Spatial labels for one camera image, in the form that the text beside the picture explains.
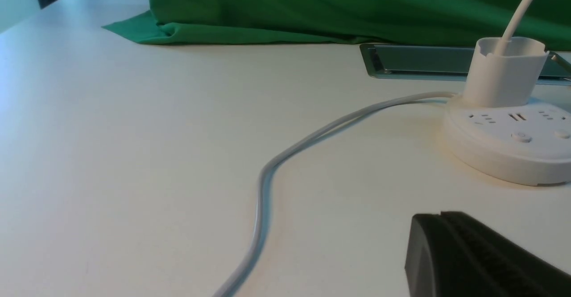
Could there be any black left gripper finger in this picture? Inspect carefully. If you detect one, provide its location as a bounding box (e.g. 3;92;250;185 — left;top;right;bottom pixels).
405;211;571;297

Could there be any green backdrop cloth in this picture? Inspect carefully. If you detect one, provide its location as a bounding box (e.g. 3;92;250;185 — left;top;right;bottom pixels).
102;0;571;51

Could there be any white lamp power cable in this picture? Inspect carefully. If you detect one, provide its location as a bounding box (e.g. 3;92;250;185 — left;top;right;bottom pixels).
212;91;456;297

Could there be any metal desk cable tray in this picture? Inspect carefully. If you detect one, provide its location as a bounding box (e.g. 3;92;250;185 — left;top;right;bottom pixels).
360;43;571;86

